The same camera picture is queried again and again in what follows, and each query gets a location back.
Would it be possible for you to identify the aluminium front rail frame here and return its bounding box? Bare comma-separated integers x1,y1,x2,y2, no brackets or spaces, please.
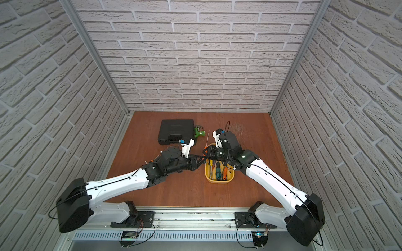
54,207,331,251

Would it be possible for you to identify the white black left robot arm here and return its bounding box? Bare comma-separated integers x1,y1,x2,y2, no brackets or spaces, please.
54,147,206,233

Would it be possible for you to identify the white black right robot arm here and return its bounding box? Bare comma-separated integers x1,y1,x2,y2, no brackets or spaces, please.
205,129,325,246

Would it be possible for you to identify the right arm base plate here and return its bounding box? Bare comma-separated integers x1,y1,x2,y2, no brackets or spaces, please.
234,211,277,229

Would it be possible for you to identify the orange black long screwdriver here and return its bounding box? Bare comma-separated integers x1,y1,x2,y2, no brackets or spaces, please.
222,166,228,181

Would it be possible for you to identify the yellow plastic storage box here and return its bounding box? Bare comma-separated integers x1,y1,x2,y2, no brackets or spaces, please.
204,143,235,184

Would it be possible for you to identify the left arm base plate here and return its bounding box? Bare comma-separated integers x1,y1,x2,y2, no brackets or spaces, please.
111,211,155,229

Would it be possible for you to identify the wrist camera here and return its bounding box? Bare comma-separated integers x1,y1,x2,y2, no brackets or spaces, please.
180,139,194,159
213,129,227,148

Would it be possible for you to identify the black plastic tool case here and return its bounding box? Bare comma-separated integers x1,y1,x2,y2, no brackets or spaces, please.
158,119,195,145

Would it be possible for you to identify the green plastic nozzle tool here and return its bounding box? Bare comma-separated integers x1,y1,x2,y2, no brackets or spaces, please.
194,125,206,139

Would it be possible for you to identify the controller board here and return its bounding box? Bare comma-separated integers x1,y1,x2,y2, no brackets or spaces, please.
119,231,139,247
251,231,268,248

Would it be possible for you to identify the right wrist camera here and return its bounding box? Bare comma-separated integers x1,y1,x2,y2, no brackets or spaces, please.
213,129,227,148

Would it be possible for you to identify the green black screwdriver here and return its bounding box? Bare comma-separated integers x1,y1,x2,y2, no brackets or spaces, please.
215,162,222,181

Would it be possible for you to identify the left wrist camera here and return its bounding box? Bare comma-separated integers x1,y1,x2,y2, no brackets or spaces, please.
180,139,194,159

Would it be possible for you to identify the right controller board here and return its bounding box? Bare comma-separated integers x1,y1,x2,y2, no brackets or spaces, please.
251,231,268,248

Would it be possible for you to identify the left controller board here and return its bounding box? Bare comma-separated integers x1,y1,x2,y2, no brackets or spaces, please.
119,231,139,247

